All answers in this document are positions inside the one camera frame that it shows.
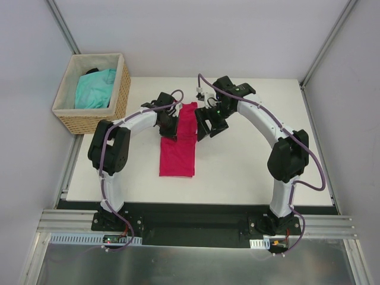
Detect pink t shirt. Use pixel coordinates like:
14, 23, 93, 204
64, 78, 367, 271
159, 102, 198, 178

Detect wicker basket with liner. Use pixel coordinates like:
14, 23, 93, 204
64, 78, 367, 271
52, 53, 131, 134

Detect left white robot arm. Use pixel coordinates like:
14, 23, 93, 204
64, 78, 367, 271
88, 90, 184, 231

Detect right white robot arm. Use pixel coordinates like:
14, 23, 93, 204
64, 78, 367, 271
195, 76, 309, 236

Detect teal t shirt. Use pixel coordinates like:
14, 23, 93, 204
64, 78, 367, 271
74, 68, 116, 109

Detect black garment in basket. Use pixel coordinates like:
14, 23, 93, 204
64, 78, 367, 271
86, 68, 99, 75

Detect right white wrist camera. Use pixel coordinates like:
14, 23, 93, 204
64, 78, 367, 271
196, 87, 219, 109

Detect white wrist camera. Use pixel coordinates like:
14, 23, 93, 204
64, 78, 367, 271
196, 87, 219, 109
169, 103, 183, 117

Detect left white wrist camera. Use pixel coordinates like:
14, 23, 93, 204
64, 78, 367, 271
169, 103, 183, 117

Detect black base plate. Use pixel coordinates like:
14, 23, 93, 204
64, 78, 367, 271
58, 200, 338, 248

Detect right white cable duct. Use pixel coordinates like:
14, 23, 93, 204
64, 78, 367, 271
249, 238, 270, 250

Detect white cable duct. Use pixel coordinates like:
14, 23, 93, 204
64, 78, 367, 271
249, 238, 270, 250
49, 233, 143, 246

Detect front aluminium rail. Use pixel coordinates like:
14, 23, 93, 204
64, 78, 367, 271
37, 209, 359, 239

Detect left white cable duct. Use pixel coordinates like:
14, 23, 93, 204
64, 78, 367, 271
49, 233, 143, 246

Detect left aluminium frame post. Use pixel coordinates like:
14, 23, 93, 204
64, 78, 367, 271
45, 0, 81, 55

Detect aluminium frame post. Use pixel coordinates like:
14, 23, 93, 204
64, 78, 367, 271
299, 0, 360, 90
45, 0, 81, 55

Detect right aluminium frame post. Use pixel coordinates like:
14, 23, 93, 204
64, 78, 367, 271
299, 0, 360, 90

